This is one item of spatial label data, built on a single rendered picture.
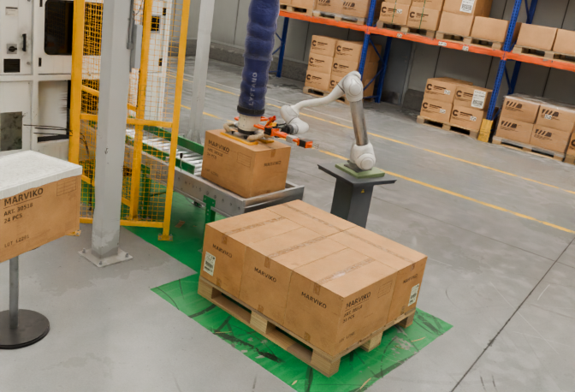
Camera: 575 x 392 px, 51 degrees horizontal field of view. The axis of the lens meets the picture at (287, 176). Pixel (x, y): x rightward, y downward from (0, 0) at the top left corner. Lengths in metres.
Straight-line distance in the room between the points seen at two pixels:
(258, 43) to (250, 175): 1.01
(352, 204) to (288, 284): 1.54
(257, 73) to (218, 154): 0.73
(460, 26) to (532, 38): 1.27
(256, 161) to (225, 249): 0.84
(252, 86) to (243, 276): 1.52
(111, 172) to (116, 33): 0.99
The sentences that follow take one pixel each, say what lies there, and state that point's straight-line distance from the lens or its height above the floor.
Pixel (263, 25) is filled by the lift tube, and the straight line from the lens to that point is 4.66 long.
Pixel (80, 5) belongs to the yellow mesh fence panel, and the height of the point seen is 1.82.
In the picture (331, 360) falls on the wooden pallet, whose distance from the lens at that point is 3.73.
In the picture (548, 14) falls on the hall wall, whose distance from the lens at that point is 12.48.
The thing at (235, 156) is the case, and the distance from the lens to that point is 4.74.
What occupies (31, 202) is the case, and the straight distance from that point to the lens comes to 3.46.
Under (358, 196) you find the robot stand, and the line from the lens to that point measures 5.14.
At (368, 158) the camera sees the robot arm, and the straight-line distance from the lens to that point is 4.82.
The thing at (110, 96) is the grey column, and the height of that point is 1.27.
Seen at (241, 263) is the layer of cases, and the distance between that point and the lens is 4.01.
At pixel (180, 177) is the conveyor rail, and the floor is 0.54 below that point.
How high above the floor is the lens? 2.19
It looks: 18 degrees down
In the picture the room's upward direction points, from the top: 9 degrees clockwise
